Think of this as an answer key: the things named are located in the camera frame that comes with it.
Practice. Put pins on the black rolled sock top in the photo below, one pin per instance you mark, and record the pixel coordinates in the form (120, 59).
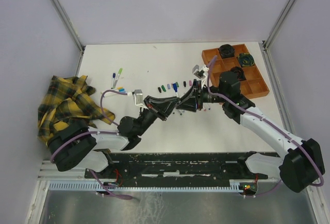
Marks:
(226, 51)

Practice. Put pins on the right aluminium frame post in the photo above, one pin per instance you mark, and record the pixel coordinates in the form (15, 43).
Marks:
(279, 23)

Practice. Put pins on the left aluminium frame post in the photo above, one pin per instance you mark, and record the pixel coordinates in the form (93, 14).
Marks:
(68, 24)

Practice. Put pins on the aluminium frame post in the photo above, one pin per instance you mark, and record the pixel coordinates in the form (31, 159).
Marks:
(279, 23)
(68, 24)

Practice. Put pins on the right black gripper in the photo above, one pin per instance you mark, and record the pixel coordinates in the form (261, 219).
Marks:
(189, 98)

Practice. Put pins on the yellow plaid cloth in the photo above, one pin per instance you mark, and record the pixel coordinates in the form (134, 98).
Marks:
(66, 101)

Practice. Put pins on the orange compartment tray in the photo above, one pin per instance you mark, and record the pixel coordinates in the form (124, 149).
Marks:
(253, 87)

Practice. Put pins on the green blue rolled sock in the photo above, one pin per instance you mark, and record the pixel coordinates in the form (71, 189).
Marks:
(246, 60)

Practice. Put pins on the black orange rolled sock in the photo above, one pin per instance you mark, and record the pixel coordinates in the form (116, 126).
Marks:
(239, 72)

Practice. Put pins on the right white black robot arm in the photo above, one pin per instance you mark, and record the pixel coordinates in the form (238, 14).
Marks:
(299, 163)

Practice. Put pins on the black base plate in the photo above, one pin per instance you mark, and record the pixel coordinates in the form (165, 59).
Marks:
(154, 169)

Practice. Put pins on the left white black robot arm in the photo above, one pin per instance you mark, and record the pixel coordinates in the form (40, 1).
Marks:
(80, 145)

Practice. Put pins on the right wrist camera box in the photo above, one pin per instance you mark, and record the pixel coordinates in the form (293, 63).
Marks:
(202, 73)

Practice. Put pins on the white cable duct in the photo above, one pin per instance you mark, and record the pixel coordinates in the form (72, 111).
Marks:
(234, 187)

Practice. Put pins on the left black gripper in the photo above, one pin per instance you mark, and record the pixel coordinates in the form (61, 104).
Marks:
(160, 106)

